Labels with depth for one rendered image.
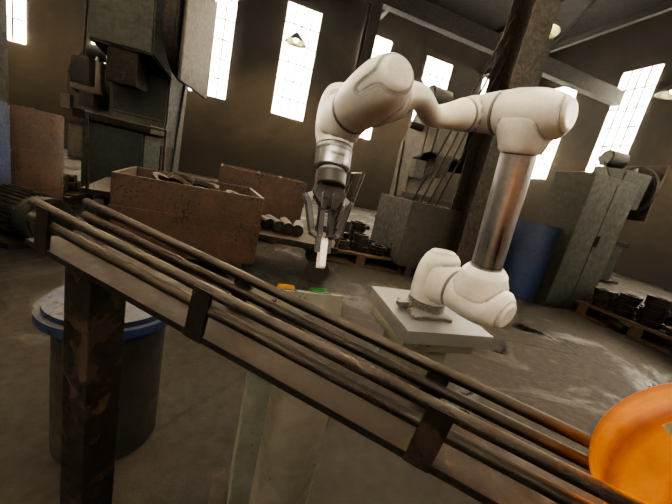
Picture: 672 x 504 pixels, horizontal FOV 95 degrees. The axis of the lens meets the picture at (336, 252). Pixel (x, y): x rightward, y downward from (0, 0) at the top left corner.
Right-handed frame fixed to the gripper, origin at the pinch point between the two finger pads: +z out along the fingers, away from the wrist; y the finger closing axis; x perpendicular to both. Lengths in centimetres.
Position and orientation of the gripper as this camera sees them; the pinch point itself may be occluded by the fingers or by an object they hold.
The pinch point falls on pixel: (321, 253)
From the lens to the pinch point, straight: 73.5
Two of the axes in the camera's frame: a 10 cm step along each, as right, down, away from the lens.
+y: 9.4, 1.4, 3.1
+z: -1.1, 9.9, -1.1
